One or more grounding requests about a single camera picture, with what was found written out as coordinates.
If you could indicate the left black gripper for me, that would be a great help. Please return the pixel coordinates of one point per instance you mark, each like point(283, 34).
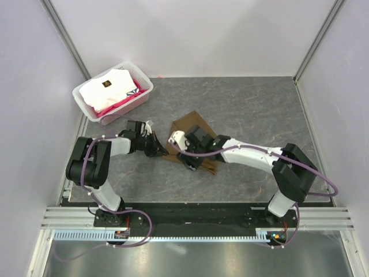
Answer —
point(156, 148)

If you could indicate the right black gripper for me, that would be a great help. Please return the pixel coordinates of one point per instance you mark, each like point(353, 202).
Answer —
point(189, 163)

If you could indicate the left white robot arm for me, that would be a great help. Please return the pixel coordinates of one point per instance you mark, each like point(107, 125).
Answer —
point(89, 163)

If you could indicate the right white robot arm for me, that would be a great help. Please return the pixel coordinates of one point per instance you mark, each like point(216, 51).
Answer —
point(293, 171)

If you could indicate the pink cloth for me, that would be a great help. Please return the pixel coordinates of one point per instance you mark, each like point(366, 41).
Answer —
point(130, 96)

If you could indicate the white plastic basket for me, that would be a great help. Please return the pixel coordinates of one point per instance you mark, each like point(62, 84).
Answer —
point(136, 73)

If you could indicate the white folded cloth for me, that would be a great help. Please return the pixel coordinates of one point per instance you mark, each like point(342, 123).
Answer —
point(111, 88)

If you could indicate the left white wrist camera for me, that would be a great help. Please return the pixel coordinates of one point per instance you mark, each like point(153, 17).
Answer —
point(148, 128)

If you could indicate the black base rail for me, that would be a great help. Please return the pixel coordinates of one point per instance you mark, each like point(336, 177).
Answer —
point(197, 218)

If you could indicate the grey slotted cable duct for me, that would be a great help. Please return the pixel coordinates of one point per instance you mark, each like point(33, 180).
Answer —
point(118, 236)

